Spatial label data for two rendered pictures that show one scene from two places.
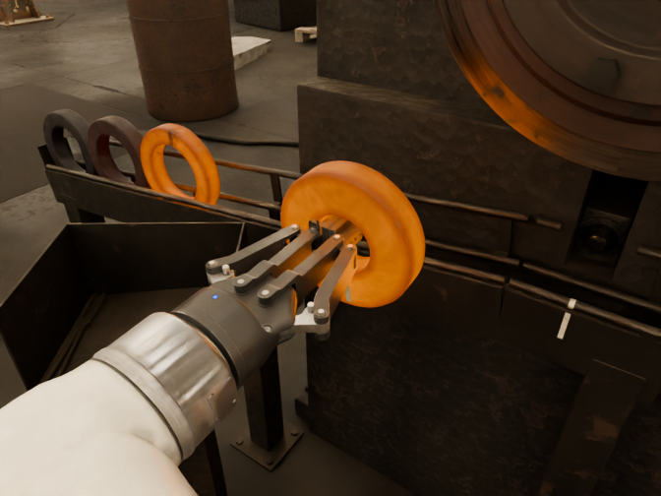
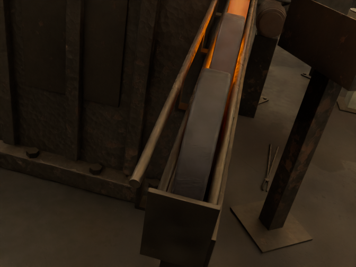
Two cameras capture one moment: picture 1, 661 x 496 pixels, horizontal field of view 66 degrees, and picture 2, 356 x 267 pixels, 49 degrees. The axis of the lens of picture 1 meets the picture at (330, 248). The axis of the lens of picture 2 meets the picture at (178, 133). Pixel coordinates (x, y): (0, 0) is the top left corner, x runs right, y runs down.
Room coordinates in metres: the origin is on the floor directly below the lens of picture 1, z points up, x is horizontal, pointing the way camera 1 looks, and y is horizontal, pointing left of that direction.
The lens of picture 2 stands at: (1.32, 0.92, 0.89)
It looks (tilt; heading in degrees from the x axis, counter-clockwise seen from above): 32 degrees down; 242
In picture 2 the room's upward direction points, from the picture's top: 11 degrees clockwise
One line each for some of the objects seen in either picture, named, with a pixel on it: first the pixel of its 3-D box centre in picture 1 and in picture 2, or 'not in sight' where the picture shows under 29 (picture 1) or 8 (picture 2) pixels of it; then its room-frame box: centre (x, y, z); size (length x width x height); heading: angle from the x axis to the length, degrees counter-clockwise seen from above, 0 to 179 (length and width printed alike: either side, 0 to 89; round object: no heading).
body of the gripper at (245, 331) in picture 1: (240, 318); not in sight; (0.30, 0.07, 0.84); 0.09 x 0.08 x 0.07; 146
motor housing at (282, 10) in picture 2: not in sight; (258, 60); (0.20, -0.50, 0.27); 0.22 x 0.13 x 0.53; 56
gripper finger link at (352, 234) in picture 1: (353, 244); not in sight; (0.40, -0.02, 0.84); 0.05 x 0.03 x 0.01; 146
